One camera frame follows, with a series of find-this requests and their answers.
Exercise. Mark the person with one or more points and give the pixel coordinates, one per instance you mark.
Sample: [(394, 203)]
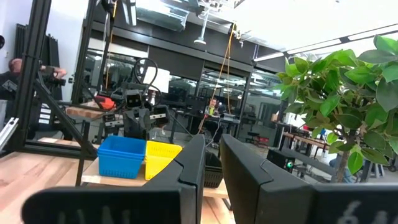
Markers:
[(12, 67), (213, 107)]

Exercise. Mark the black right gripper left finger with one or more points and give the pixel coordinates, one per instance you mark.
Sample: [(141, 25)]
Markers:
[(155, 202)]

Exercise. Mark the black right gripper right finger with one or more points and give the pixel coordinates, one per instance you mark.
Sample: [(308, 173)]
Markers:
[(273, 202)]

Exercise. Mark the long wooden bench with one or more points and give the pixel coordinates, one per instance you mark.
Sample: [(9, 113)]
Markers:
[(308, 140)]

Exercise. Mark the black box with green light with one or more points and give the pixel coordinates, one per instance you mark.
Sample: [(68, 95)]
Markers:
[(278, 160)]

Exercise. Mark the black aluminium rig frame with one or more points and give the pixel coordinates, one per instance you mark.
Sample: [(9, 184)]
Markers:
[(31, 77)]

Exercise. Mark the black plastic basket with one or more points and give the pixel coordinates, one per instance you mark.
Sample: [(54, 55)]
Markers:
[(213, 179), (213, 160)]

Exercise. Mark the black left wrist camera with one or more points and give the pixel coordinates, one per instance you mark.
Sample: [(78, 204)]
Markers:
[(133, 99)]

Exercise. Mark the green leafy artificial plant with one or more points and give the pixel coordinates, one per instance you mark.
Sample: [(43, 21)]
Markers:
[(342, 81)]

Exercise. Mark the orange tool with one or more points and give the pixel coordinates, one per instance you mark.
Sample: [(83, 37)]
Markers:
[(105, 102)]

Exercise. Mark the wooden workbench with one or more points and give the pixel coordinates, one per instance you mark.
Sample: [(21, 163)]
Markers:
[(84, 112)]

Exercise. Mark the silver aluminium profile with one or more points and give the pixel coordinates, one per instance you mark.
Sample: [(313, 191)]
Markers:
[(7, 133)]

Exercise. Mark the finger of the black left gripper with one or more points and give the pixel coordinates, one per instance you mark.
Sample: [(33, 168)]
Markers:
[(130, 124), (145, 124)]

